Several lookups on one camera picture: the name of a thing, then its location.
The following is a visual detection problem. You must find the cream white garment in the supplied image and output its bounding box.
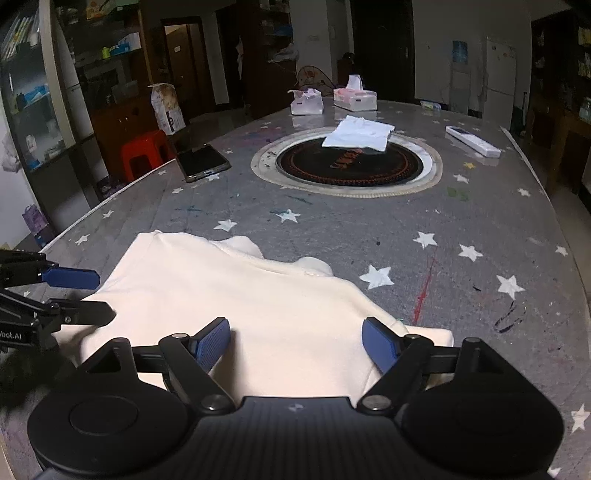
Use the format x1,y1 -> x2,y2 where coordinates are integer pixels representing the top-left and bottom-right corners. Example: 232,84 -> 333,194
54,230 -> 455,401

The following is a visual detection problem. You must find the purple bag on floor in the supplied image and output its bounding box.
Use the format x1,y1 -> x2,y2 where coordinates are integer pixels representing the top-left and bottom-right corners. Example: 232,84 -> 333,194
22,204 -> 49,240

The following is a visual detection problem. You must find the red plastic stool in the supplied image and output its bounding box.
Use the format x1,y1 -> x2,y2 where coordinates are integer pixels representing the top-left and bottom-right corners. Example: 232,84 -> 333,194
120,130 -> 175,182

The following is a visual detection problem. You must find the black smartphone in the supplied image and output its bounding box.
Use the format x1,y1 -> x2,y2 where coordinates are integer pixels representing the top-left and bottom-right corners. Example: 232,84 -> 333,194
176,144 -> 231,183

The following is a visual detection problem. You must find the dark wooden shelf cabinet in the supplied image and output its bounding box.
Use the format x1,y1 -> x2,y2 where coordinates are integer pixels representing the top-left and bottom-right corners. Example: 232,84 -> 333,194
0,0 -> 153,195

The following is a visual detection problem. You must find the round black induction cooktop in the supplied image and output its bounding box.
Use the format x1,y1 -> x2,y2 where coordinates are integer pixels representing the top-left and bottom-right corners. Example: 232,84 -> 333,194
276,138 -> 424,188

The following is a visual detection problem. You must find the white paper bag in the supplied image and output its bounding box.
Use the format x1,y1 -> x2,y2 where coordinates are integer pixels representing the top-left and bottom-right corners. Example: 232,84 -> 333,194
150,83 -> 185,136

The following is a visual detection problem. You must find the white remote control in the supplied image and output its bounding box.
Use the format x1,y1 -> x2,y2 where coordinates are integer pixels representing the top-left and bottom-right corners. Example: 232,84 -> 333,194
446,126 -> 501,158

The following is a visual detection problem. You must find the white folded cloth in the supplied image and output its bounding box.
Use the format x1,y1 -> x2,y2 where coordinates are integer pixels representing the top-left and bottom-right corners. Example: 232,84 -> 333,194
322,115 -> 396,152

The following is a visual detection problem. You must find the small green packet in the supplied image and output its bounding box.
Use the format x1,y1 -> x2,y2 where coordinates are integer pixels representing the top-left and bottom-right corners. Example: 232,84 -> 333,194
420,100 -> 441,111

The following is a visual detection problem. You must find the white pink tissue box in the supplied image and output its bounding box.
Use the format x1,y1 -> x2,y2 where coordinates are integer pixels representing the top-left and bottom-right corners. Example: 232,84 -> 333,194
332,74 -> 377,112

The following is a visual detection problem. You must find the soft tissue pack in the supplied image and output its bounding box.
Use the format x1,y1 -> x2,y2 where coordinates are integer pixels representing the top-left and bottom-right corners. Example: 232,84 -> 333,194
290,88 -> 324,116

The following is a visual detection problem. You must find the water dispenser with blue bottle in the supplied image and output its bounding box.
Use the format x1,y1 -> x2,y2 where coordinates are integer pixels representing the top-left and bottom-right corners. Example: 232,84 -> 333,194
449,40 -> 471,115

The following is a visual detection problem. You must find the electric floor fan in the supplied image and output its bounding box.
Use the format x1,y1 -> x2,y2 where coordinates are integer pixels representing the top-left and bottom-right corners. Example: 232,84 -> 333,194
297,65 -> 335,97

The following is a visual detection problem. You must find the white refrigerator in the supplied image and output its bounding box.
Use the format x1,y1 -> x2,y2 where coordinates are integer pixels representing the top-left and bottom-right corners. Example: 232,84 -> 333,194
483,38 -> 517,129

